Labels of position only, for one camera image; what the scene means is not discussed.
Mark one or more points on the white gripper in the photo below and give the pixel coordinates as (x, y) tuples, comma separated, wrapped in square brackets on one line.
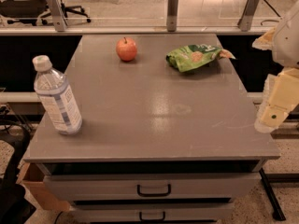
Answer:
[(288, 46)]

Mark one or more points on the green rice chip bag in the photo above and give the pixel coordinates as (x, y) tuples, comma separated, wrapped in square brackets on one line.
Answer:
[(191, 57)]

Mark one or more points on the clear plastic water bottle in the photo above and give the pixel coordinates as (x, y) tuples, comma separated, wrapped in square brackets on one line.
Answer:
[(55, 93)]

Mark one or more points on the grey drawer cabinet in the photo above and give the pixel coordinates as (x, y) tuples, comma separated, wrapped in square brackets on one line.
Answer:
[(146, 118)]

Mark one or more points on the black table leg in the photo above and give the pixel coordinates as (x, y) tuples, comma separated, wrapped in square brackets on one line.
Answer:
[(278, 214)]

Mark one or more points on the red apple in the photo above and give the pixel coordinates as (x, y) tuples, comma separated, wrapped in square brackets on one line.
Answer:
[(126, 49)]

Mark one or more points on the upper grey drawer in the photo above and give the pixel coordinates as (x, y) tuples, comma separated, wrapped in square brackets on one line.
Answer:
[(142, 187)]

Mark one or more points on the grey drawer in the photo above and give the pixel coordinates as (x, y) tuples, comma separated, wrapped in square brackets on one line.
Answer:
[(142, 187), (157, 212)]

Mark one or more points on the lower grey drawer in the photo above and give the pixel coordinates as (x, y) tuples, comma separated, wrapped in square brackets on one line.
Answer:
[(157, 212)]

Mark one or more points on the black office chair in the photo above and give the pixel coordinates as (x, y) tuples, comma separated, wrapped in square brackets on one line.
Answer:
[(27, 11)]

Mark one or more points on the cardboard box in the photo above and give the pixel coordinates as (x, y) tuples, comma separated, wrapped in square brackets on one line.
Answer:
[(32, 178)]

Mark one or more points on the black chair at left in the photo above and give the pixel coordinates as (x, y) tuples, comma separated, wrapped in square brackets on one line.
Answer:
[(14, 208)]

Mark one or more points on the right metal bracket post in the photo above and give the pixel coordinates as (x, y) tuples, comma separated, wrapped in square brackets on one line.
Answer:
[(246, 19)]

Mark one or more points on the metal bracket post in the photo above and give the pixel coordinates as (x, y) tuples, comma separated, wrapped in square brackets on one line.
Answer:
[(246, 19), (172, 14), (58, 20)]

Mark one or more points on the middle metal bracket post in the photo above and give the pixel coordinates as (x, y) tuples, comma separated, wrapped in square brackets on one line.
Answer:
[(172, 14)]

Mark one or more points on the left metal bracket post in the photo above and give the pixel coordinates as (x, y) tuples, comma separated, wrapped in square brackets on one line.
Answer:
[(58, 20)]

